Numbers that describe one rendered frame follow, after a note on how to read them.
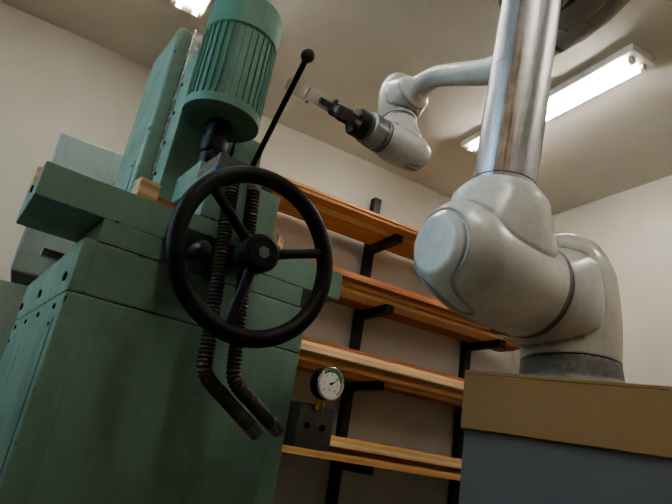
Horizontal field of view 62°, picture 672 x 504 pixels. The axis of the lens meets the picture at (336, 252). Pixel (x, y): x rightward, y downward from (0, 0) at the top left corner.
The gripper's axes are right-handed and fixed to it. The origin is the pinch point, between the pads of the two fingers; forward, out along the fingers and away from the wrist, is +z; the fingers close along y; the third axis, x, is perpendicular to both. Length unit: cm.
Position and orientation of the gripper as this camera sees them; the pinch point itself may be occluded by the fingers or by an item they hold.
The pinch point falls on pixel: (300, 89)
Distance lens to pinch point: 139.0
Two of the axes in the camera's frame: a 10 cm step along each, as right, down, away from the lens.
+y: -3.9, -4.0, 8.3
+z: -7.9, -3.2, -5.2
